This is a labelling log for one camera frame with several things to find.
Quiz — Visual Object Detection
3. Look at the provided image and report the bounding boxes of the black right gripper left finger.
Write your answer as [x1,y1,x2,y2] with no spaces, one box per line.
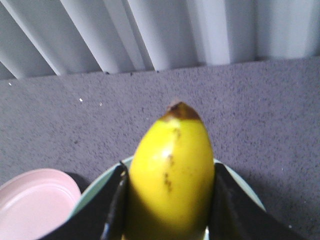
[41,162,129,240]

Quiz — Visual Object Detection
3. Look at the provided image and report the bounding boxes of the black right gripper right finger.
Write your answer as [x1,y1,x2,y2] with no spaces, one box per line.
[208,163,303,240]

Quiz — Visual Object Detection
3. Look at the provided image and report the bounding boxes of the yellow banana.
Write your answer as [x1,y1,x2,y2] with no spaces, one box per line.
[122,102,215,240]

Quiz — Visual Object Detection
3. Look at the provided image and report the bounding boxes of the green ribbed bowl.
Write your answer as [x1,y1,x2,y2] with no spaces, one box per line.
[66,156,266,240]

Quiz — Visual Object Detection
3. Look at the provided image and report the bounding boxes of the pink plate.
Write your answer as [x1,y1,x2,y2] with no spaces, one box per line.
[0,168,81,240]

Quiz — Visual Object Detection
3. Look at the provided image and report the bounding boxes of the white curtain backdrop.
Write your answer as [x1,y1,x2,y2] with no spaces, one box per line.
[0,0,320,80]

